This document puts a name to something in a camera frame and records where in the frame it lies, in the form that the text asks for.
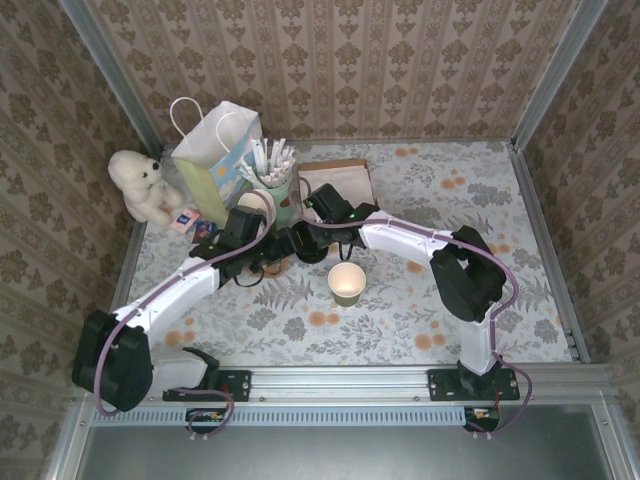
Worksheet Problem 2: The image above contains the green paper coffee cup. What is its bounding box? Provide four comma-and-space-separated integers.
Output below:
327, 263, 367, 308

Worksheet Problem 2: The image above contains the white paper gift bag landscape print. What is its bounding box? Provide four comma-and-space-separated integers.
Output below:
169, 96, 265, 226

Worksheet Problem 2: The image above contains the stack of green paper cups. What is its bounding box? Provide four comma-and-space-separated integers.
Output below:
236, 188, 278, 226

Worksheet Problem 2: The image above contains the mint green mug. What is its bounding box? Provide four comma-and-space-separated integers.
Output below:
259, 174, 296, 226

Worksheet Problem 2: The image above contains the white paper napkin stack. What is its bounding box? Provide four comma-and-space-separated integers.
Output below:
299, 167, 377, 206

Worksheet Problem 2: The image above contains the shallow brown cardboard box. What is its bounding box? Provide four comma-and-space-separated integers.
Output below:
297, 158, 380, 209

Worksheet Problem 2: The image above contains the pink sugar packet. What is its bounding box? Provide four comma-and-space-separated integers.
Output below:
170, 209, 197, 233

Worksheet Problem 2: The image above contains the white teddy bear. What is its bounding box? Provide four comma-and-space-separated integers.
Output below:
108, 149, 185, 226

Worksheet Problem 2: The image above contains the floral patterned table mat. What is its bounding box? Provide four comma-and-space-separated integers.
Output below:
124, 141, 576, 369

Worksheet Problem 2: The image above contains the black connector box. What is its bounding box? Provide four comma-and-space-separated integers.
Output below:
463, 405, 502, 432
185, 407, 225, 425

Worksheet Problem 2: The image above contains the grey metal shelf panel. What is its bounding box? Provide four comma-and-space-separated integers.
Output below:
47, 404, 640, 480

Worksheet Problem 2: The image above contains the thin black left camera cable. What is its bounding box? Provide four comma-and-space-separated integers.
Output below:
232, 267, 266, 288

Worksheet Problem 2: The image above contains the aluminium side rail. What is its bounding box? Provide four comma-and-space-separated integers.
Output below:
509, 142, 591, 364
107, 219, 149, 314

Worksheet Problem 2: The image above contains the aluminium mounting rail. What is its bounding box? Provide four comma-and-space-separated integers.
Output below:
74, 364, 614, 404

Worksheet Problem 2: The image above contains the grey slotted cable duct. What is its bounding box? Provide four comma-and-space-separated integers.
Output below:
89, 404, 501, 427

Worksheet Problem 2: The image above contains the aluminium frame post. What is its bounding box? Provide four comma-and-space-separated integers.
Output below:
57, 0, 166, 156
509, 0, 617, 151

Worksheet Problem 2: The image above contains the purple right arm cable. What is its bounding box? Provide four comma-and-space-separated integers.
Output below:
289, 177, 534, 441

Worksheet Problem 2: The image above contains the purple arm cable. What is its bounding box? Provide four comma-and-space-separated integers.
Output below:
289, 177, 534, 441
93, 189, 281, 441

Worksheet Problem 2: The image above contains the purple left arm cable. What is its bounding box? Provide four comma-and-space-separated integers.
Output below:
93, 189, 281, 441

